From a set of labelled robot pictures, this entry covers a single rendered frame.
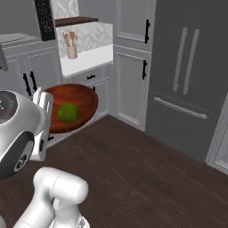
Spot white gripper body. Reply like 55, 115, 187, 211
31, 86, 54, 135

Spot green lime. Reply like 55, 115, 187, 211
56, 102, 80, 125

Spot brown wooden bowl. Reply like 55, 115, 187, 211
44, 83, 100, 134

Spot beige utensil pot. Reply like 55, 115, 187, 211
66, 45, 79, 60

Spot wooden spatula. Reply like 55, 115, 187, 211
61, 32, 71, 49

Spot wooden spoon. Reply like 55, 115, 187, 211
69, 30, 77, 48

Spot tall white cupboard run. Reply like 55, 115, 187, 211
112, 0, 158, 133

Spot black speckled panel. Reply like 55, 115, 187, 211
33, 0, 57, 42

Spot brown wooden shelf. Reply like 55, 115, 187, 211
53, 16, 100, 29

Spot grey fridge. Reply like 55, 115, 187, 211
144, 0, 228, 163

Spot white cupboard panel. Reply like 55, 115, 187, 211
205, 94, 228, 176

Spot white cupboards with black handles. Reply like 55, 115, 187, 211
0, 39, 64, 100

